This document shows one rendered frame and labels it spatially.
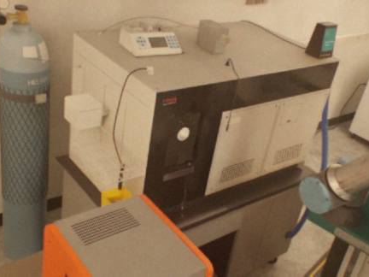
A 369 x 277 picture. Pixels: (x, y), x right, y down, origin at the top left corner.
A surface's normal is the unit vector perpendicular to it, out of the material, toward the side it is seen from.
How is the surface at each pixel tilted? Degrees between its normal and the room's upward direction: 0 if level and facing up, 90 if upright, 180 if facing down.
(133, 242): 0
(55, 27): 90
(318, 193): 94
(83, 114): 90
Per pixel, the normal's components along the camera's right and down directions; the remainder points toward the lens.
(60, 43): 0.61, 0.47
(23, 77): 0.31, 0.51
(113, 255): 0.15, -0.86
